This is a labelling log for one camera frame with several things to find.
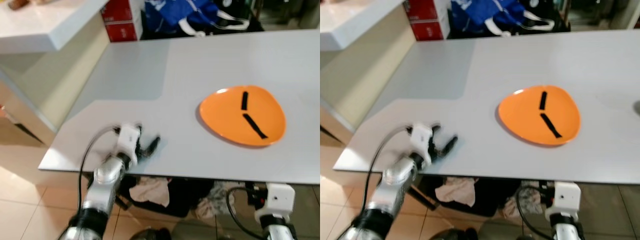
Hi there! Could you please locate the white and pink garment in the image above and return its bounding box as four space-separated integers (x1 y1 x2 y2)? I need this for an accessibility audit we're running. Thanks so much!
502 181 541 221
195 181 236 221

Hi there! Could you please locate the pink cloth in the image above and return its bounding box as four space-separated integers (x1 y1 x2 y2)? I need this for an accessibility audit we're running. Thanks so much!
434 176 476 207
129 176 171 208

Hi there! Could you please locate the long black tape strip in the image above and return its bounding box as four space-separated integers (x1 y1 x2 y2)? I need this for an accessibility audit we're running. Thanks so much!
242 113 269 140
540 113 564 139

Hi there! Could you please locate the orange plate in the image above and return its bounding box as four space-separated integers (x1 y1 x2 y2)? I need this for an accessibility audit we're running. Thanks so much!
199 85 287 147
497 85 582 147

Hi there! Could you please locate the red cardboard box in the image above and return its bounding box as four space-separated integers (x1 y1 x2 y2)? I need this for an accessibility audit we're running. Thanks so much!
404 0 446 42
101 0 139 42

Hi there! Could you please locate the white counter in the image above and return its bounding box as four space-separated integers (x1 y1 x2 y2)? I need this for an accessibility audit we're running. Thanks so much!
0 0 111 146
320 0 416 146

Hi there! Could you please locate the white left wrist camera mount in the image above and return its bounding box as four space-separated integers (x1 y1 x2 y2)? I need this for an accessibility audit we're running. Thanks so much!
411 123 435 162
116 124 142 163

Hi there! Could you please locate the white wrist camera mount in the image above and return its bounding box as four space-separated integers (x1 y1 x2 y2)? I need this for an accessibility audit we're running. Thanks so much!
546 181 582 224
116 124 142 163
411 123 435 162
255 183 293 224

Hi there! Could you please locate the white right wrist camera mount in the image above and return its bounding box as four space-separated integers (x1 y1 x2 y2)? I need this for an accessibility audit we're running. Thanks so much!
255 183 293 224
546 181 582 224

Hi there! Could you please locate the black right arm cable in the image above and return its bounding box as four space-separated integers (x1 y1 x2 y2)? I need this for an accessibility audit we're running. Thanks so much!
515 185 552 240
225 187 262 240

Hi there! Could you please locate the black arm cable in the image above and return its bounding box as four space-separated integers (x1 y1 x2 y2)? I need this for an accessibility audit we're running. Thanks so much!
225 187 262 240
515 185 552 240
366 125 416 221
77 125 121 213

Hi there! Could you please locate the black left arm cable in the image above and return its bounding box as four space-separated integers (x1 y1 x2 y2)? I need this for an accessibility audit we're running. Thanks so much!
366 125 416 221
77 125 121 213

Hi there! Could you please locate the blue bag with white straps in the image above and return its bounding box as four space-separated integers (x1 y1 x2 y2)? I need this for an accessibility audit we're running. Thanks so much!
449 0 556 37
144 0 251 38

